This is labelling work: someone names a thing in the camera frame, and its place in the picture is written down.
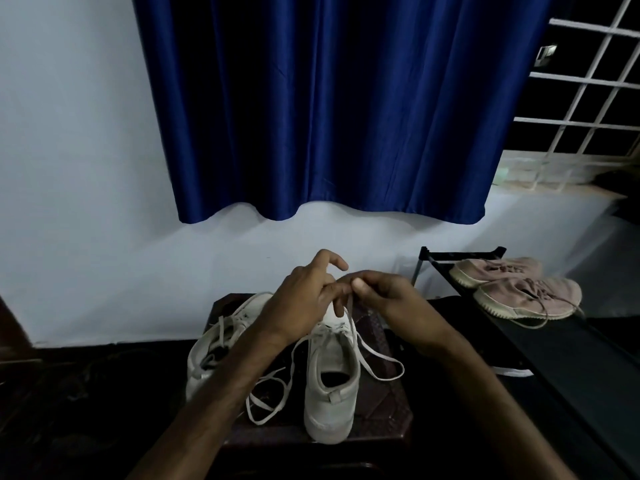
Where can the person's left hand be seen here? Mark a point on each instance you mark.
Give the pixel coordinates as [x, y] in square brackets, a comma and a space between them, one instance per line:
[300, 299]

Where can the person's right hand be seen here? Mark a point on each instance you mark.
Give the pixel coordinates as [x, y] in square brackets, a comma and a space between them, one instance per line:
[405, 309]

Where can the person's right forearm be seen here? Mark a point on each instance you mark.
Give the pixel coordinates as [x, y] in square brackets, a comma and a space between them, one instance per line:
[500, 419]

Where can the person's left forearm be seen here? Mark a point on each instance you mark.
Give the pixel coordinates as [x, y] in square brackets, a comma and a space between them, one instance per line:
[200, 419]

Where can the pink sneaker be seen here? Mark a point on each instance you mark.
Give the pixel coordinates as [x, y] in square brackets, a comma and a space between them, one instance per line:
[480, 272]
[515, 299]

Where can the dark brown plastic stool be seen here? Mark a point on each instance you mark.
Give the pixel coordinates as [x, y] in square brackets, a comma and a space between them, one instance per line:
[390, 409]

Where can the black sneaker white sole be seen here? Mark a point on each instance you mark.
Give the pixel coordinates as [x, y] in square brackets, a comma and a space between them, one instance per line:
[512, 372]

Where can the small green block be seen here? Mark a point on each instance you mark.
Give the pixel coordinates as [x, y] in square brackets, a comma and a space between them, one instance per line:
[501, 175]

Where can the black shoe rack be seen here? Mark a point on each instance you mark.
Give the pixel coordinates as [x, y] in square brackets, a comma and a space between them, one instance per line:
[575, 369]

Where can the blue curtain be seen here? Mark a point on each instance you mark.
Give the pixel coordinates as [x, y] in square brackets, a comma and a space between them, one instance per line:
[340, 94]

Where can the white window grille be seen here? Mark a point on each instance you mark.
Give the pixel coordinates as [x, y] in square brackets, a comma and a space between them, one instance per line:
[570, 144]

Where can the brown wooden door frame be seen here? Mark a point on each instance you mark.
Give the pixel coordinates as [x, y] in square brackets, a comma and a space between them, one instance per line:
[15, 334]

